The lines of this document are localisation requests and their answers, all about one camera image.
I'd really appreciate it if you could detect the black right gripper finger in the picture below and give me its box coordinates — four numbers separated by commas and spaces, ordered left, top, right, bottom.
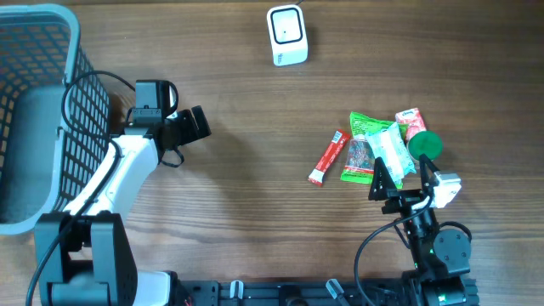
368, 157, 400, 201
419, 154, 439, 191

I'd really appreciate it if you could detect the green lid spice jar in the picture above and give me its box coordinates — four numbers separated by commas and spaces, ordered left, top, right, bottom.
406, 130, 444, 163

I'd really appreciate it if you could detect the green gummy candy bag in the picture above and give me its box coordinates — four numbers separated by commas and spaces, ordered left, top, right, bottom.
341, 112, 406, 184

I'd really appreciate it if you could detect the mint green wipes pouch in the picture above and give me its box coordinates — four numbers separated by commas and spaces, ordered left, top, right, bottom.
365, 122, 417, 186

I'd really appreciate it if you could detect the small red white packet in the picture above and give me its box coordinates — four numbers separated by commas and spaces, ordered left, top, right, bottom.
395, 108, 427, 142

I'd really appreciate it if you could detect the red snack bar wrapper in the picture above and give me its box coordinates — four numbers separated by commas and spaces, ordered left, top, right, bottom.
308, 130, 350, 186

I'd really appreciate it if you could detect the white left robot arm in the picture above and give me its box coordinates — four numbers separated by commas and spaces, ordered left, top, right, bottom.
25, 80, 211, 305

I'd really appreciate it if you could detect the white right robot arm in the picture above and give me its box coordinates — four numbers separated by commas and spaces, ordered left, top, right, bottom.
369, 155, 479, 305

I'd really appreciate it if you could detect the white barcode scanner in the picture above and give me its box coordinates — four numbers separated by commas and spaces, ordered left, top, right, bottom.
267, 4, 309, 66

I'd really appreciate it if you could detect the grey plastic mesh basket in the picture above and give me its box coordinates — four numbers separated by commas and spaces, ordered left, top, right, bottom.
1, 4, 111, 235

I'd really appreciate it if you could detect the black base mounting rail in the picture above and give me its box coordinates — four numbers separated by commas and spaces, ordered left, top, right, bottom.
182, 278, 480, 306

